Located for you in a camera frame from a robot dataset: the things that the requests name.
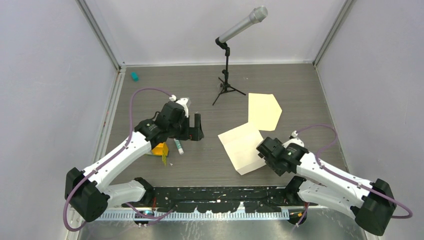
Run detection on green white glue stick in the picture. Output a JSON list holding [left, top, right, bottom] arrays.
[[174, 138, 184, 155]]

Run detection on cream letter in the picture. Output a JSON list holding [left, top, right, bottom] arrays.
[[218, 122, 266, 175]]

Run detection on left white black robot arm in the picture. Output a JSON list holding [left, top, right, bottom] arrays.
[[65, 98, 204, 222]]

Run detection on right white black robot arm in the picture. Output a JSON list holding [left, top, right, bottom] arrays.
[[256, 137, 397, 236]]

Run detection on colourful toy brick structure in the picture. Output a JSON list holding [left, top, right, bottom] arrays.
[[151, 142, 169, 157]]

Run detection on yellow-green lattice piece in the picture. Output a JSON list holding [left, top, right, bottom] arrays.
[[161, 154, 167, 167]]

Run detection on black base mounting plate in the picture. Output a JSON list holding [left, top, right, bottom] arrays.
[[130, 186, 306, 214]]

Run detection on black tripod microphone stand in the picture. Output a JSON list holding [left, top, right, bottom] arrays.
[[212, 37, 247, 106]]

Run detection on teal small block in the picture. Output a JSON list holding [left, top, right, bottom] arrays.
[[130, 72, 139, 82]]

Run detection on silver microphone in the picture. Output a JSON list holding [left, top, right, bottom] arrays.
[[216, 5, 268, 44]]

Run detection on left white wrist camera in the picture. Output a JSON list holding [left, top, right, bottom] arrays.
[[175, 97, 191, 118]]

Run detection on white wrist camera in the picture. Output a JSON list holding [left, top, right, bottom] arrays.
[[282, 130, 305, 148], [175, 97, 191, 118]]

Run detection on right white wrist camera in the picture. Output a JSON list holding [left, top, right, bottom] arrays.
[[282, 130, 305, 148]]

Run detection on white slotted cable duct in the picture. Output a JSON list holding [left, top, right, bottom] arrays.
[[96, 209, 290, 222]]

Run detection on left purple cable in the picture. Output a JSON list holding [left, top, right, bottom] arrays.
[[62, 87, 177, 232]]

